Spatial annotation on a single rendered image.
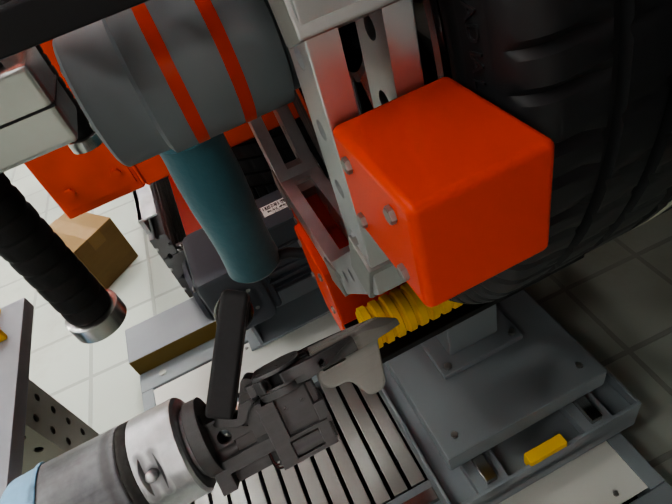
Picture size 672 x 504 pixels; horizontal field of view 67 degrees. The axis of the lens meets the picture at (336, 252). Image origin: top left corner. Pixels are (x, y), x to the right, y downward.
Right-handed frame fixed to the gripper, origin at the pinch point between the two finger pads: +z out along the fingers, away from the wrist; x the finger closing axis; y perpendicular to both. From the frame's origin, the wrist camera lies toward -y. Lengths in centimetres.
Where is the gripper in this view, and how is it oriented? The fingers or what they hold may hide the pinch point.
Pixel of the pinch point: (382, 319)
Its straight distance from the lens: 49.0
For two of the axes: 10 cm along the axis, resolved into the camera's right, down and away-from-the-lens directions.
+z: 8.9, -4.4, 1.2
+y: 4.4, 9.0, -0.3
